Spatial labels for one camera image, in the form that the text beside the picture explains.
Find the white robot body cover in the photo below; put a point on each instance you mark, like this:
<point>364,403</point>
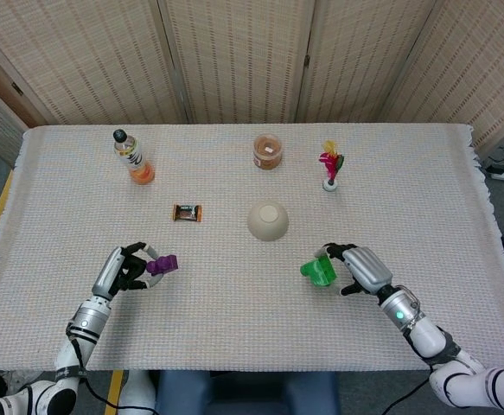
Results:
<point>139,389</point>

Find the white woven tablecloth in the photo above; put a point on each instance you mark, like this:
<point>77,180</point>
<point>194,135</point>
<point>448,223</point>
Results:
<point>256,324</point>

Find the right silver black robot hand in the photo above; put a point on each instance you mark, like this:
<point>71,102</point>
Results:
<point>368,268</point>

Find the green toy block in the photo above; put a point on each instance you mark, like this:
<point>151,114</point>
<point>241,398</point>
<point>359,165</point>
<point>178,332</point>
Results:
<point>318,271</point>

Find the purple toy block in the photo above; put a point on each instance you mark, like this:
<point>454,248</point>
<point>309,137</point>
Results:
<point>165,264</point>

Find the orange brown snack wrapper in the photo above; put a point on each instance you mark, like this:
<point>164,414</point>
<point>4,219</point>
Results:
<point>187,213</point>

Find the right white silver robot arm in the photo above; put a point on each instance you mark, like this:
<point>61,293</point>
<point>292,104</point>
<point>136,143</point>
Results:
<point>424,333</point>

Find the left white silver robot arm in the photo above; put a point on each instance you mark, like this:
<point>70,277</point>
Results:
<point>85,324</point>

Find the orange drink bottle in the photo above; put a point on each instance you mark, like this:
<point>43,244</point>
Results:
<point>137,162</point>

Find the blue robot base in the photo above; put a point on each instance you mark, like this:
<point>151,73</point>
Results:
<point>243,393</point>

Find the overturned beige bowl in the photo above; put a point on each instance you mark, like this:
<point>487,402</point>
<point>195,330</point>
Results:
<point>268,220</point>

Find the colourful feather shuttlecock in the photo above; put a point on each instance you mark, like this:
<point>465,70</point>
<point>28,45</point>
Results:
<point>330,166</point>

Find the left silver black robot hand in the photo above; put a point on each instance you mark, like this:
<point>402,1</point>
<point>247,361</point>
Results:
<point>113,270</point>

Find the beige woven folding screen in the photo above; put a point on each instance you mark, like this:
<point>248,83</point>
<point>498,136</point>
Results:
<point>234,60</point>

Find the clear jar with brown contents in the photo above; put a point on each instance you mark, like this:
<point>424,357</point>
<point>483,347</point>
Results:
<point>268,153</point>

